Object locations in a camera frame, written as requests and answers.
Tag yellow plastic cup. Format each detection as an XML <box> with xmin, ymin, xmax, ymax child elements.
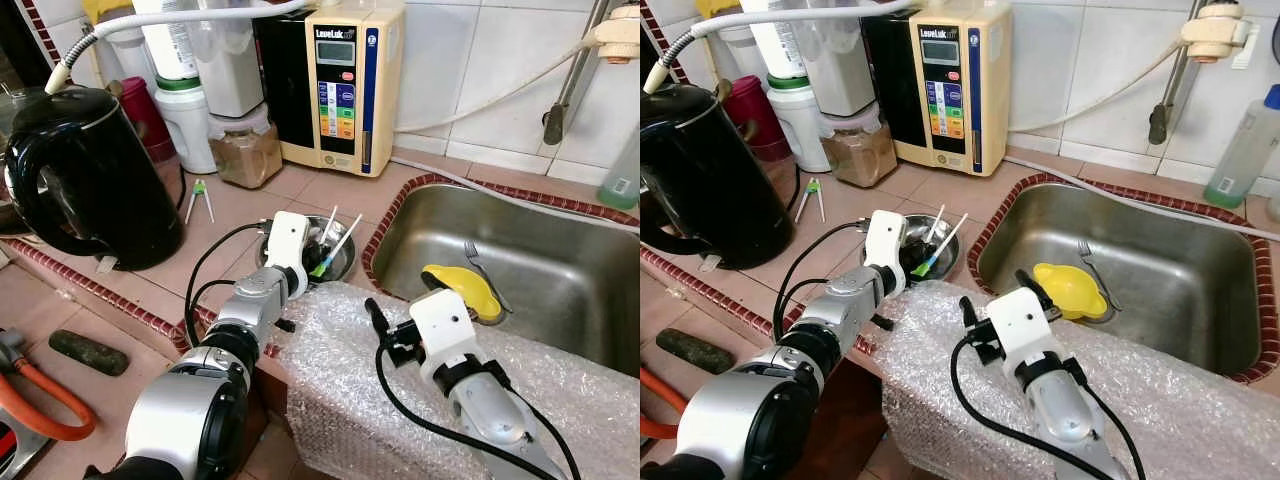
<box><xmin>420</xmin><ymin>264</ymin><xmax>504</xmax><ymax>326</ymax></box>
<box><xmin>1032</xmin><ymin>262</ymin><xmax>1111</xmax><ymax>323</ymax></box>

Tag steel fork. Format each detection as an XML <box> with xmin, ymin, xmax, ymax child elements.
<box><xmin>1076</xmin><ymin>240</ymin><xmax>1123</xmax><ymax>313</ymax></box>
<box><xmin>463</xmin><ymin>240</ymin><xmax>513</xmax><ymax>316</ymax></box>

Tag small steel bowl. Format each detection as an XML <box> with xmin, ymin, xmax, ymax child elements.
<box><xmin>258</xmin><ymin>213</ymin><xmax>357</xmax><ymax>284</ymax></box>
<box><xmin>862</xmin><ymin>212</ymin><xmax>963</xmax><ymax>281</ymax></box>

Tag clear bubble wrap sheet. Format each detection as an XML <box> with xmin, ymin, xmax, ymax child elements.
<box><xmin>880</xmin><ymin>280</ymin><xmax>1280</xmax><ymax>480</ymax></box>
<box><xmin>285</xmin><ymin>282</ymin><xmax>641</xmax><ymax>480</ymax></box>

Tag clear jar brown powder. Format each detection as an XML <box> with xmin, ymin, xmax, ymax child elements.
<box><xmin>208</xmin><ymin>100</ymin><xmax>284</xmax><ymax>190</ymax></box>
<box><xmin>820</xmin><ymin>100</ymin><xmax>898</xmax><ymax>188</ymax></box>

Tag small white green tongs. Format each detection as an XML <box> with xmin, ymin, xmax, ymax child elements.
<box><xmin>185</xmin><ymin>178</ymin><xmax>216</xmax><ymax>224</ymax></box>
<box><xmin>795</xmin><ymin>177</ymin><xmax>827</xmax><ymax>223</ymax></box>

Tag steel sink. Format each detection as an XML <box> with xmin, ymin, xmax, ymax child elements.
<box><xmin>360</xmin><ymin>175</ymin><xmax>641</xmax><ymax>376</ymax></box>
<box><xmin>965</xmin><ymin>172</ymin><xmax>1280</xmax><ymax>386</ymax></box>

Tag cream water ionizer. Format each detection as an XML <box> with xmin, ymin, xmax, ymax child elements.
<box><xmin>252</xmin><ymin>0</ymin><xmax>406</xmax><ymax>178</ymax></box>
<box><xmin>862</xmin><ymin>0</ymin><xmax>1014</xmax><ymax>177</ymax></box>

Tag white bottle green band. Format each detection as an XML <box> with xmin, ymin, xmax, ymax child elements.
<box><xmin>135</xmin><ymin>0</ymin><xmax>219</xmax><ymax>174</ymax></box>
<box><xmin>748</xmin><ymin>0</ymin><xmax>831</xmax><ymax>173</ymax></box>

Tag white translucent filter canister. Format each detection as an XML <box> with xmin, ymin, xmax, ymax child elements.
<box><xmin>800</xmin><ymin>0</ymin><xmax>879</xmax><ymax>118</ymax></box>
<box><xmin>190</xmin><ymin>0</ymin><xmax>266</xmax><ymax>119</ymax></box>

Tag clear soap bottle blue cap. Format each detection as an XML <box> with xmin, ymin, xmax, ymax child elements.
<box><xmin>597</xmin><ymin>130</ymin><xmax>641</xmax><ymax>213</ymax></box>
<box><xmin>1203</xmin><ymin>85</ymin><xmax>1280</xmax><ymax>211</ymax></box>

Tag maroon plastic cup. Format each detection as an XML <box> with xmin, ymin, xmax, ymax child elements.
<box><xmin>110</xmin><ymin>76</ymin><xmax>173</xmax><ymax>163</ymax></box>
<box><xmin>720</xmin><ymin>75</ymin><xmax>786</xmax><ymax>161</ymax></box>

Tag black electric kettle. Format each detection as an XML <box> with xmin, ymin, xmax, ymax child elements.
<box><xmin>640</xmin><ymin>82</ymin><xmax>796</xmax><ymax>269</ymax></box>
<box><xmin>3</xmin><ymin>85</ymin><xmax>186</xmax><ymax>271</ymax></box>

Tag dark oblong block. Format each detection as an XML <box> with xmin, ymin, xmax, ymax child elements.
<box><xmin>48</xmin><ymin>329</ymin><xmax>131</xmax><ymax>377</ymax></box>
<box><xmin>657</xmin><ymin>328</ymin><xmax>739</xmax><ymax>376</ymax></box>

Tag steel tap cream head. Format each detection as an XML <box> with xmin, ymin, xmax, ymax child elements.
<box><xmin>1148</xmin><ymin>0</ymin><xmax>1251</xmax><ymax>146</ymax></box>
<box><xmin>543</xmin><ymin>0</ymin><xmax>641</xmax><ymax>146</ymax></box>

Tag steel red gas stove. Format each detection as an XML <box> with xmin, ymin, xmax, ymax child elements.
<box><xmin>0</xmin><ymin>420</ymin><xmax>46</xmax><ymax>480</ymax></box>

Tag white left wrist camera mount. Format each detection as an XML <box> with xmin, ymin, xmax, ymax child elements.
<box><xmin>864</xmin><ymin>210</ymin><xmax>909</xmax><ymax>296</ymax></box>
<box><xmin>264</xmin><ymin>211</ymin><xmax>312</xmax><ymax>298</ymax></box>

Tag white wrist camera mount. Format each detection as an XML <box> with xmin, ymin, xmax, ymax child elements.
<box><xmin>985</xmin><ymin>287</ymin><xmax>1056</xmax><ymax>381</ymax></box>
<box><xmin>264</xmin><ymin>211</ymin><xmax>312</xmax><ymax>298</ymax></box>
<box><xmin>408</xmin><ymin>288</ymin><xmax>483</xmax><ymax>383</ymax></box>
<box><xmin>864</xmin><ymin>210</ymin><xmax>909</xmax><ymax>296</ymax></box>

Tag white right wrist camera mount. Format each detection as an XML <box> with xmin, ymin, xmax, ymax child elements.
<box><xmin>408</xmin><ymin>288</ymin><xmax>483</xmax><ymax>383</ymax></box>
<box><xmin>985</xmin><ymin>287</ymin><xmax>1056</xmax><ymax>381</ymax></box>

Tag grey drain hose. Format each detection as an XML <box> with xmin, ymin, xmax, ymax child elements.
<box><xmin>1003</xmin><ymin>155</ymin><xmax>1280</xmax><ymax>244</ymax></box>
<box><xmin>390</xmin><ymin>155</ymin><xmax>641</xmax><ymax>233</ymax></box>

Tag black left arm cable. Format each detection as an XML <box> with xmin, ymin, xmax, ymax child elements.
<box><xmin>772</xmin><ymin>222</ymin><xmax>869</xmax><ymax>341</ymax></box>
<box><xmin>185</xmin><ymin>222</ymin><xmax>271</xmax><ymax>346</ymax></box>

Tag thin white water hose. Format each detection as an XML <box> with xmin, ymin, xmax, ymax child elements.
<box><xmin>395</xmin><ymin>40</ymin><xmax>601</xmax><ymax>134</ymax></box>
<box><xmin>1008</xmin><ymin>45</ymin><xmax>1186</xmax><ymax>134</ymax></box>

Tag orange gas hose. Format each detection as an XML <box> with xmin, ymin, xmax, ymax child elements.
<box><xmin>640</xmin><ymin>365</ymin><xmax>681</xmax><ymax>441</ymax></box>
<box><xmin>0</xmin><ymin>330</ymin><xmax>99</xmax><ymax>443</ymax></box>

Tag white flexible spout hose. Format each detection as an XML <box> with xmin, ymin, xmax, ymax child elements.
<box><xmin>45</xmin><ymin>0</ymin><xmax>311</xmax><ymax>96</ymax></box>
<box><xmin>643</xmin><ymin>0</ymin><xmax>921</xmax><ymax>96</ymax></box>

